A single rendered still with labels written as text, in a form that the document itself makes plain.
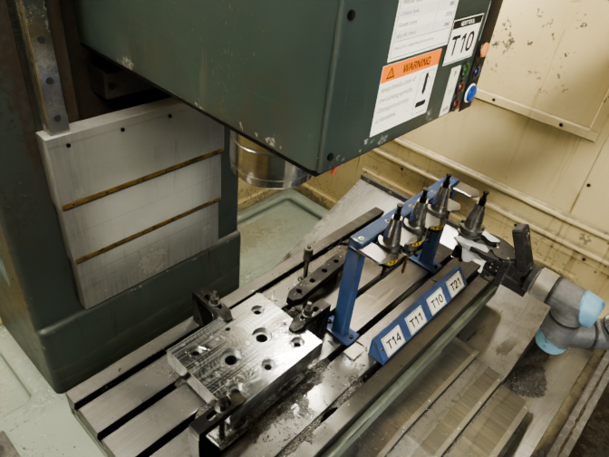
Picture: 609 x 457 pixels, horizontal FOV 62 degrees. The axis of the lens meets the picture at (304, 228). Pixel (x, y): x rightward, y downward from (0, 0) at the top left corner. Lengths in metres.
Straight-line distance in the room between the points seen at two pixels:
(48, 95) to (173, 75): 0.35
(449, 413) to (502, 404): 0.20
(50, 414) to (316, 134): 1.22
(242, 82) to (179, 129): 0.61
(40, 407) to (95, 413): 0.42
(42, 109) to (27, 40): 0.14
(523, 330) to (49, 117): 1.49
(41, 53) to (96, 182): 0.31
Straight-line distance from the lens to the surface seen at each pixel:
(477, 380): 1.69
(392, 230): 1.19
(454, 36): 0.88
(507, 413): 1.67
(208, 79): 0.82
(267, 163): 0.87
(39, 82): 1.16
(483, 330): 1.82
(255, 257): 2.11
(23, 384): 1.78
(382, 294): 1.56
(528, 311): 1.87
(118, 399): 1.30
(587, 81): 1.69
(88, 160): 1.25
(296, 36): 0.67
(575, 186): 1.79
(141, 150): 1.31
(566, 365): 1.96
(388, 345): 1.37
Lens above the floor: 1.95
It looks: 36 degrees down
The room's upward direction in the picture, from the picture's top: 7 degrees clockwise
